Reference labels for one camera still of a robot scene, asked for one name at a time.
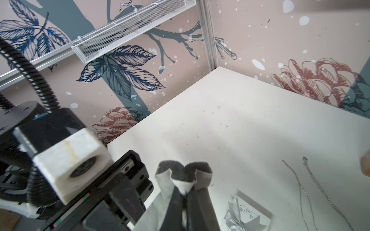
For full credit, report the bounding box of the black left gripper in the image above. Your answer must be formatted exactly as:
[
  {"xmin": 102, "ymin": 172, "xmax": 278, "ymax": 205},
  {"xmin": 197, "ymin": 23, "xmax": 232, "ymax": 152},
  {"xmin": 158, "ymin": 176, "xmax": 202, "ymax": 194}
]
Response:
[{"xmin": 39, "ymin": 150, "xmax": 154, "ymax": 231}]

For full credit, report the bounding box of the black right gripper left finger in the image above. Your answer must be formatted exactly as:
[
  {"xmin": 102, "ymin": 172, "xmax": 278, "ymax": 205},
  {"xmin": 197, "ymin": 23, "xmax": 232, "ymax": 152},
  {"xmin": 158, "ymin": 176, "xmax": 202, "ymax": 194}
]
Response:
[{"xmin": 160, "ymin": 187, "xmax": 184, "ymax": 231}]

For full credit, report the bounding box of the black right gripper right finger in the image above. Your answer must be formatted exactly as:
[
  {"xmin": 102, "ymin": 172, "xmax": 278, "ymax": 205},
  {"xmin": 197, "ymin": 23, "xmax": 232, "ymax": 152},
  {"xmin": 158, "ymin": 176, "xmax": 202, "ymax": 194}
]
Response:
[{"xmin": 186, "ymin": 188, "xmax": 221, "ymax": 231}]

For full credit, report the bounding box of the silver pearl necklace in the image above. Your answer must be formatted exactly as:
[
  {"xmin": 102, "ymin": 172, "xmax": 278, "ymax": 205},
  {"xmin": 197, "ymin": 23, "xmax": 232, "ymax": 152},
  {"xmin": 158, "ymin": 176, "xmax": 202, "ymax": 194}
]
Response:
[{"xmin": 302, "ymin": 156, "xmax": 356, "ymax": 231}]

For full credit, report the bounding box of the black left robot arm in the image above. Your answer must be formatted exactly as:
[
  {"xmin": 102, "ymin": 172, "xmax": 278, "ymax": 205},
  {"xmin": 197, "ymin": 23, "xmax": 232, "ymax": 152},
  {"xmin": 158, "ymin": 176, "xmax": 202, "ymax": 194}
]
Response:
[{"xmin": 1, "ymin": 40, "xmax": 153, "ymax": 231}]

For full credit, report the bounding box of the orange spice jar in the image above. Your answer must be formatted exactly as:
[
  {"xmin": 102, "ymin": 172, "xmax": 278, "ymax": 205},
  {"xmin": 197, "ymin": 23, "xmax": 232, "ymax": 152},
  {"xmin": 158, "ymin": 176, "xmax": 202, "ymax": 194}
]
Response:
[{"xmin": 360, "ymin": 150, "xmax": 370, "ymax": 177}]

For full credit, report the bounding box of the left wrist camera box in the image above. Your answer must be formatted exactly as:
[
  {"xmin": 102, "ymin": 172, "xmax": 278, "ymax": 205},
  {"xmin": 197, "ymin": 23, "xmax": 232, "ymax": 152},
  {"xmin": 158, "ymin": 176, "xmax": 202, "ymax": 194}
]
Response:
[{"xmin": 12, "ymin": 108, "xmax": 113, "ymax": 206}]

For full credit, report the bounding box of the white mesh wall shelf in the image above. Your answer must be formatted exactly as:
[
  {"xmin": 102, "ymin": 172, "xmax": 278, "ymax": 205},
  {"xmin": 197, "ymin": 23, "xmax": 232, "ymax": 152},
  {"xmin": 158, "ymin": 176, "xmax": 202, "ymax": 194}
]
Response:
[{"xmin": 71, "ymin": 0, "xmax": 197, "ymax": 64}]

